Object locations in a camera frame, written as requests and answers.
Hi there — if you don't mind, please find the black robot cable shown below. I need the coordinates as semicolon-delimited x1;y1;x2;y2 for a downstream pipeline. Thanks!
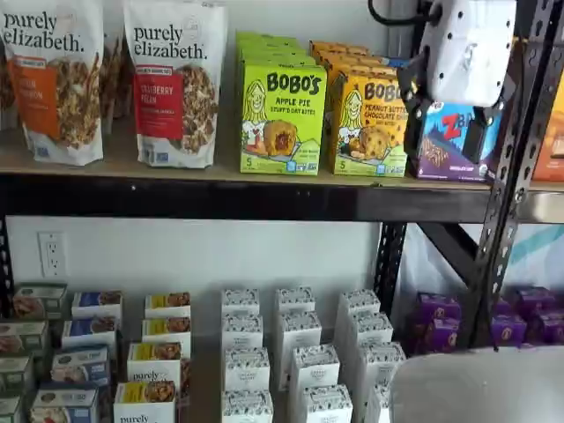
367;0;442;26

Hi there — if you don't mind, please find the white granola bag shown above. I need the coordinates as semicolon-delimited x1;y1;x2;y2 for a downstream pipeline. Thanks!
99;33;136;136
0;43;19;131

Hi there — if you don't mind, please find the purple snack box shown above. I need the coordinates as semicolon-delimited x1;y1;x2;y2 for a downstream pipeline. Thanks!
406;291;462;325
525;308;564;345
412;316;469;356
515;286;557;315
490;299;528;350

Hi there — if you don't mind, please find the white wall outlet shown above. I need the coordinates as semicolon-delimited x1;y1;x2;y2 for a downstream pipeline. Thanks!
37;231;68;278

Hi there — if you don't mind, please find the black perforated shelf upright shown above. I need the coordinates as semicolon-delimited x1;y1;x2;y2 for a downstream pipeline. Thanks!
377;221;409;343
0;215;14;319

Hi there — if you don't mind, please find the yellow Bobo's peanut butter box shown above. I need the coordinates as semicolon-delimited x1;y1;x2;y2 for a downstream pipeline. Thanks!
309;40;369;56
328;65;409;178
321;56;398;72
315;47;382;63

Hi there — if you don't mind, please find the black diagonal shelf brace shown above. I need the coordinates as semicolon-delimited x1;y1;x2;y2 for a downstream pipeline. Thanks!
407;222;486;266

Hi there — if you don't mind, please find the white patterned pastry box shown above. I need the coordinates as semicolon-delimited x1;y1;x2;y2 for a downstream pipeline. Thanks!
220;313;265;354
336;289;382;350
220;390;275;423
224;347;271;394
274;286;316;316
347;312;395;354
219;288;262;319
287;344;342;398
278;310;323;390
356;341;407;398
365;382;394;423
301;384;354;423

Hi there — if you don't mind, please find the wooden shelf board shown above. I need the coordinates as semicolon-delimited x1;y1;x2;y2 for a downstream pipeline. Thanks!
0;115;564;193

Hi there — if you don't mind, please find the yellow label granola box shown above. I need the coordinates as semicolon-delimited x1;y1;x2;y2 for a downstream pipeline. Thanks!
141;315;192;354
113;381;178;423
127;341;183;390
144;291;192;321

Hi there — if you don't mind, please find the black shelf beam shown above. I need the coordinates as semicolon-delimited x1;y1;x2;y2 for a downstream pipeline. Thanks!
0;171;493;222

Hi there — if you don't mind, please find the grey neighbouring shelf beam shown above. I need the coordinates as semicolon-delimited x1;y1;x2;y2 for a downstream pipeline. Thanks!
513;189;564;226

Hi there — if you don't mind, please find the perforated metal shelf upright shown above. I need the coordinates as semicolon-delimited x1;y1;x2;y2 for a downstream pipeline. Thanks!
478;0;564;350

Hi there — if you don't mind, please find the red label granola bag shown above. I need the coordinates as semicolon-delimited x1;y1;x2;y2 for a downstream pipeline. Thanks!
122;0;226;170

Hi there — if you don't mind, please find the translucent white plastic bag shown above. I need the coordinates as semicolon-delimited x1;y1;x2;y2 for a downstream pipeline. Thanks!
404;223;482;341

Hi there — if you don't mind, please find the green Bobo's apple pie box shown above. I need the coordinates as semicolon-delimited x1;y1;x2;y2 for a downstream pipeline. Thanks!
240;48;310;62
237;41;306;54
240;56;329;175
235;30;301;46

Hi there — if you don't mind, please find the green label food box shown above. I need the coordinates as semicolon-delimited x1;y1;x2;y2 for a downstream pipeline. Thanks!
0;320;51;359
11;282;69;321
0;355;36;396
0;394;24;423

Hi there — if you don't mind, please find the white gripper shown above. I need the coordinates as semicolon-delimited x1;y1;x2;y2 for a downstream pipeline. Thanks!
397;0;517;165

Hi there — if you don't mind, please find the orange snack box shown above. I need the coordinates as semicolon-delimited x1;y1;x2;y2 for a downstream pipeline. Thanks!
531;65;564;182

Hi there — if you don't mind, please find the orange label granola bag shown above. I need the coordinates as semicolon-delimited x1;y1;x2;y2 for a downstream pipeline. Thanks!
0;0;106;167

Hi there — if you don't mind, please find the blue label food box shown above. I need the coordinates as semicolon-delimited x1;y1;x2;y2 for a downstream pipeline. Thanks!
50;345;112;390
61;315;118;354
29;387;100;423
70;290;124;328

